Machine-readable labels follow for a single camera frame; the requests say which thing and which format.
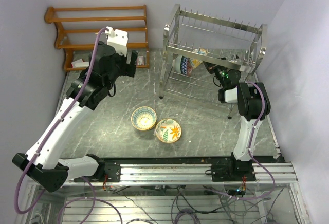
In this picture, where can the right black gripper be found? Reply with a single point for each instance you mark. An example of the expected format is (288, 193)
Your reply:
(211, 68)

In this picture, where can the leaf flower patterned bowl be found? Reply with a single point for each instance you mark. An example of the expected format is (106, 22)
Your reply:
(168, 131)

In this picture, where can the teal dotted bowl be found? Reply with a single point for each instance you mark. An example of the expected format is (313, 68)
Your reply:
(176, 64)

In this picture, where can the white paper card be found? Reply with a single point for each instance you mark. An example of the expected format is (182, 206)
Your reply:
(80, 64)

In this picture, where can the steel dish rack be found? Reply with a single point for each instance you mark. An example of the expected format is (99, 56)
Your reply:
(230, 43)

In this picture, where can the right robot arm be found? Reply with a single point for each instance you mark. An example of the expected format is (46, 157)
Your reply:
(253, 105)

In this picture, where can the yellow sunburst patterned bowl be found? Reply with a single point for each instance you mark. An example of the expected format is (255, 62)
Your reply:
(143, 118)

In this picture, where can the orange blue floral bowl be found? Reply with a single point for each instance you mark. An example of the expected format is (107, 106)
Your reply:
(196, 62)

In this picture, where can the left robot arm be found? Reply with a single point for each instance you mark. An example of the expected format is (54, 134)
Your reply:
(43, 162)

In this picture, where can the blue zigzag red bowl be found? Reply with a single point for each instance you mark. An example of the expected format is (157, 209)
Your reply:
(185, 66)

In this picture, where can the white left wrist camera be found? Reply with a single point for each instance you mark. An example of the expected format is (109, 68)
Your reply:
(118, 39)

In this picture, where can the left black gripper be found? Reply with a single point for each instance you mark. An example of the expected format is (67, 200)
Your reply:
(128, 69)

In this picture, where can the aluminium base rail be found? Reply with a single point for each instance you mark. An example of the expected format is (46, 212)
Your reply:
(189, 174)

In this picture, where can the small red white box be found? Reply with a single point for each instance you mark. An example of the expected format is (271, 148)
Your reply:
(140, 61)

